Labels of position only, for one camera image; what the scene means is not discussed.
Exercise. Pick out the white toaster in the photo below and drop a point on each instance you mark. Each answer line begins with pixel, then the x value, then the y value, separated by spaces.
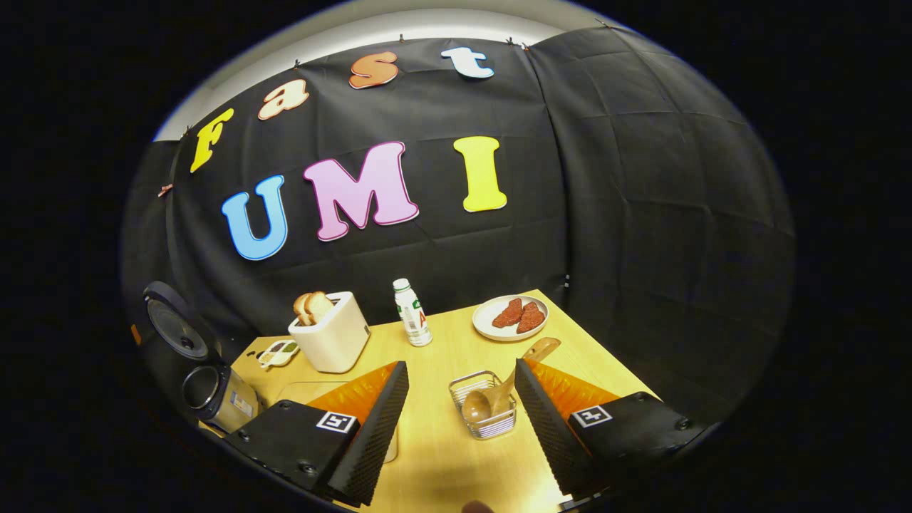
pixel 335 342

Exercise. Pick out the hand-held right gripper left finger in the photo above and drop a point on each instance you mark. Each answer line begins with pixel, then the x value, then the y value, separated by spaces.
pixel 377 442

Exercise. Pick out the wooden spoon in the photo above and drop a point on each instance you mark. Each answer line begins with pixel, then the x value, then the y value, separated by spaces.
pixel 541 349

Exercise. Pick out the clear glass tray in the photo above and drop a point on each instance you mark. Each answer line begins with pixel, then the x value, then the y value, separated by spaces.
pixel 299 392

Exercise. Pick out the dark grey rice cooker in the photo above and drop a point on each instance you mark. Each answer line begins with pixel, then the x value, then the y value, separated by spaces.
pixel 214 395

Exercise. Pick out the black backdrop cloth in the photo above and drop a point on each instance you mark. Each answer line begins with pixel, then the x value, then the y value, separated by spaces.
pixel 641 214

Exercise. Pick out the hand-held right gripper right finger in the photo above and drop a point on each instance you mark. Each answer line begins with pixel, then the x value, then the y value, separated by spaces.
pixel 548 434

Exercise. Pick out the round white plate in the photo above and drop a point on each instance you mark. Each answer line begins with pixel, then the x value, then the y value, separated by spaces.
pixel 490 324

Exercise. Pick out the small white divided dish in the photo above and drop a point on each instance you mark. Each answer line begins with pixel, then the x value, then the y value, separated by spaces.
pixel 279 354

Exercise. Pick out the white plastic drink bottle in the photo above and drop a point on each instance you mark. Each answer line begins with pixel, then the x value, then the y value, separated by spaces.
pixel 413 317

